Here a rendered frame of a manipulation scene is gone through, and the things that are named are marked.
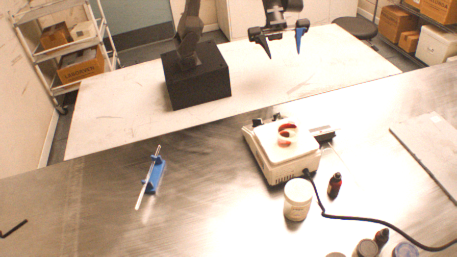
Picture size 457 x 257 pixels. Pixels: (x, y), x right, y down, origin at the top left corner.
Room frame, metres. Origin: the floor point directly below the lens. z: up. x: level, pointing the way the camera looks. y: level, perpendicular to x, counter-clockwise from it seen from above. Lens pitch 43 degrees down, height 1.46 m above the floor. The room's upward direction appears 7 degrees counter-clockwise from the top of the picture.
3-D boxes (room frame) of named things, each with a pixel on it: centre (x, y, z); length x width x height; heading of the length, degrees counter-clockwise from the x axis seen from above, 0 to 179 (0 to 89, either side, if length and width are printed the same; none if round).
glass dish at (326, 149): (0.45, -0.25, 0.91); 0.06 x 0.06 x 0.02
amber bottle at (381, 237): (0.19, -0.27, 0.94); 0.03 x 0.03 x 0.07
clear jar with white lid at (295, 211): (0.31, -0.12, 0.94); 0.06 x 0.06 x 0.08
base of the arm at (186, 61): (0.80, 0.10, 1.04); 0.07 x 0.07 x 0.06; 18
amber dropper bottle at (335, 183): (0.34, -0.22, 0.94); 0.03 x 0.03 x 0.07
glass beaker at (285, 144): (0.43, -0.12, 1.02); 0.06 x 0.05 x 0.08; 175
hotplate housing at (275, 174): (0.48, -0.12, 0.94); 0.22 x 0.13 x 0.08; 12
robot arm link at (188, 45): (0.81, 0.10, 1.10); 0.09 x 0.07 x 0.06; 14
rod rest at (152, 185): (0.46, 0.20, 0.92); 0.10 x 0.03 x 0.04; 168
